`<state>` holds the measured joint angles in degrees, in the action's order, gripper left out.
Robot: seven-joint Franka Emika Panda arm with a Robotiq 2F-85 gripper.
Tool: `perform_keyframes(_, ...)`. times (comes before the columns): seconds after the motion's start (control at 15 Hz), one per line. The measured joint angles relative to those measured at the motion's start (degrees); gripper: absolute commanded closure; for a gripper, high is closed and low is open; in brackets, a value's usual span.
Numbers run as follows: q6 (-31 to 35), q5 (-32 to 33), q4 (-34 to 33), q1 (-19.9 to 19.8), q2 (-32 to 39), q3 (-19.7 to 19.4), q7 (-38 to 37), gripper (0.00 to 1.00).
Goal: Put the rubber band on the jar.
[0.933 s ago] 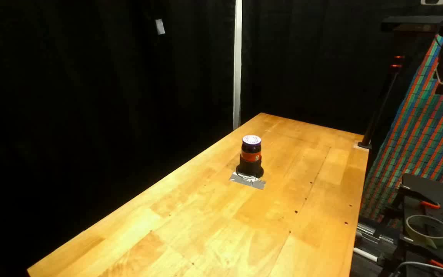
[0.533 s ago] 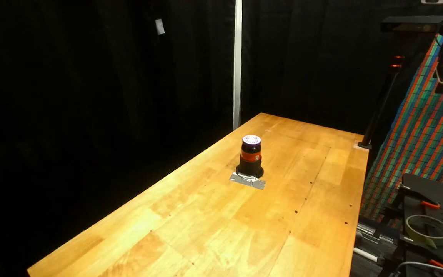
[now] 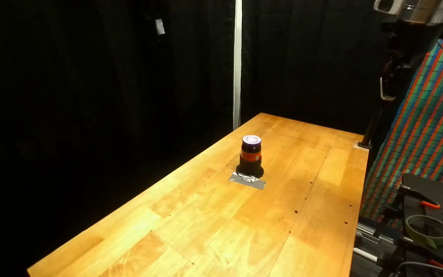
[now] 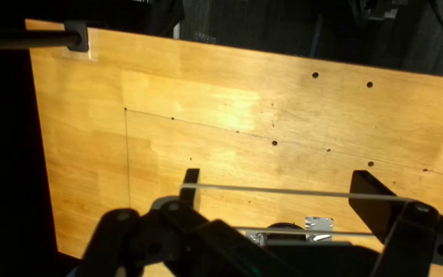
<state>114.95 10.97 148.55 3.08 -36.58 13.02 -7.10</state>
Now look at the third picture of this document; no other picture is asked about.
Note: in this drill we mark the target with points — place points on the small white tag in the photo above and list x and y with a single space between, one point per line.
160 26

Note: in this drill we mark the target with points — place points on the metal rail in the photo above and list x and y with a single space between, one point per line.
371 240

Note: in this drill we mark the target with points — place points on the white vertical pole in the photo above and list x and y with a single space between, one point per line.
237 62

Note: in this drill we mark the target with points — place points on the black stand pole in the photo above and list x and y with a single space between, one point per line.
372 128

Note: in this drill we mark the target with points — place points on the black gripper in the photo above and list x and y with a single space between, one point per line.
414 43

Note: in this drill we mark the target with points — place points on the green tape roll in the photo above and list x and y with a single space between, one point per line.
426 231

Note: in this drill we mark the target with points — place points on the black curtain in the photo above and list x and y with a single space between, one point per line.
303 56
77 102

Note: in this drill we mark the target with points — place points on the colourful striped cloth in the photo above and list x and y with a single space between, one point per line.
431 133

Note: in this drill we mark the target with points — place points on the dark jar with orange label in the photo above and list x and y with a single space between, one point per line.
251 154

